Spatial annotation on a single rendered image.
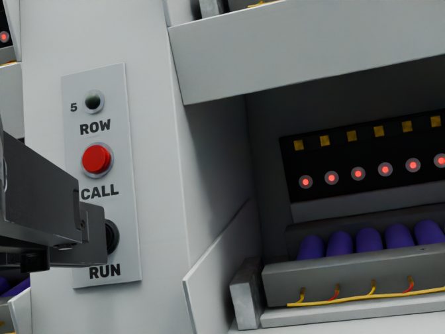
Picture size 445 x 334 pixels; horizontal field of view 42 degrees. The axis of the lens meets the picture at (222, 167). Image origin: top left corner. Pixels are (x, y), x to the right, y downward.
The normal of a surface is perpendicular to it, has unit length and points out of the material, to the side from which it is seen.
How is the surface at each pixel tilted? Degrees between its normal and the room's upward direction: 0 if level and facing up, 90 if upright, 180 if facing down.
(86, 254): 90
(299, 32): 109
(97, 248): 90
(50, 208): 90
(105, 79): 90
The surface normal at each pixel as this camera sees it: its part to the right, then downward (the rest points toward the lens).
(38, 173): 0.99, -0.11
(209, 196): 0.96, -0.16
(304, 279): -0.22, 0.15
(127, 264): -0.27, -0.18
